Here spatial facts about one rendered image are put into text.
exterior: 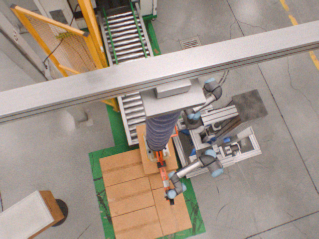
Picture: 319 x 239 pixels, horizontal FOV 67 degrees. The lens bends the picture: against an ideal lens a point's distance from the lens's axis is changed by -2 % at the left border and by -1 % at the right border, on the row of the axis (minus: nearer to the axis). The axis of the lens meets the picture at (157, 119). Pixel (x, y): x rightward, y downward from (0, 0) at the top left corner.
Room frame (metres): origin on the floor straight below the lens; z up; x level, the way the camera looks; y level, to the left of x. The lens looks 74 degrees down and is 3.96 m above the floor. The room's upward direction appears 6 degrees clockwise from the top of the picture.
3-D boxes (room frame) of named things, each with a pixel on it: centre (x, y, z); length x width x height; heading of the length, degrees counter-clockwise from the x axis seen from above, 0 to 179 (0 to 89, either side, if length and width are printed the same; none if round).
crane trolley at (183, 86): (0.51, -0.03, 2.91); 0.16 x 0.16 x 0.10; 21
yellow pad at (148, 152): (0.47, 0.07, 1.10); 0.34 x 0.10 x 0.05; 19
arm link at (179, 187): (0.03, -0.28, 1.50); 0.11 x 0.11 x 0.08; 36
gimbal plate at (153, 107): (0.51, -0.03, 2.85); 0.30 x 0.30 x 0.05; 21
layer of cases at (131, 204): (-0.06, 0.08, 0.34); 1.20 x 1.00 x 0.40; 21
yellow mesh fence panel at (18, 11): (1.36, 1.07, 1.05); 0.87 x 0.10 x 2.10; 73
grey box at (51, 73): (1.05, 1.15, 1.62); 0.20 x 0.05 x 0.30; 21
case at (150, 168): (0.49, -0.02, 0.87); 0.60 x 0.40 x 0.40; 17
